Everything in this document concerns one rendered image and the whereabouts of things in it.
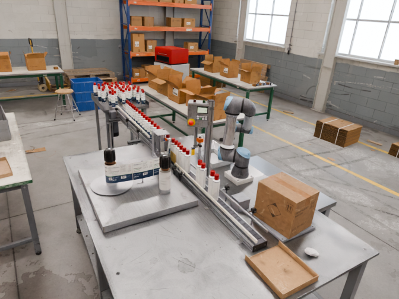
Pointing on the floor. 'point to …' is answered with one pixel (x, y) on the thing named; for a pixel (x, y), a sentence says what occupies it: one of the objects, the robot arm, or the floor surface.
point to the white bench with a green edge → (18, 181)
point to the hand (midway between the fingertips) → (221, 155)
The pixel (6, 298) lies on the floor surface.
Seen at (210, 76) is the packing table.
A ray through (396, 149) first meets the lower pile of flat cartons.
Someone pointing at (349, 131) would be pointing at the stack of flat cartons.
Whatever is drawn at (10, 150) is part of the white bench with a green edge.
